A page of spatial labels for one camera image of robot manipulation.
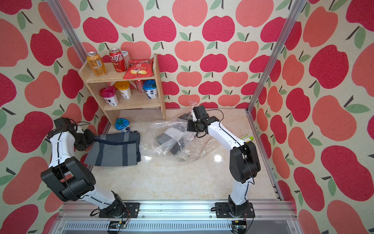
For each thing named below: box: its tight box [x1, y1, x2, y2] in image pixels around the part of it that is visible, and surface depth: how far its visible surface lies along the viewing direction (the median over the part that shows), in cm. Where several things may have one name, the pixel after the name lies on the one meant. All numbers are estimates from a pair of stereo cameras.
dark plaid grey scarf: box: [84, 131, 142, 167], surface depth 92 cm
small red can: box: [134, 79, 146, 93], surface depth 100 cm
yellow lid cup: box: [114, 80, 132, 100], surface depth 95 cm
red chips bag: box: [122, 58, 154, 80], surface depth 78 cm
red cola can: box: [109, 48, 128, 73], surface depth 77 cm
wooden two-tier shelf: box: [77, 53, 167, 130], surface depth 92 cm
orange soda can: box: [86, 51, 108, 77], surface depth 75 cm
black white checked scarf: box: [156, 127, 187, 156], surface depth 95 cm
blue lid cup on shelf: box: [142, 79, 158, 99], surface depth 95 cm
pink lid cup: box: [99, 85, 119, 107], surface depth 90 cm
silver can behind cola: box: [121, 50, 131, 67], surface depth 86 cm
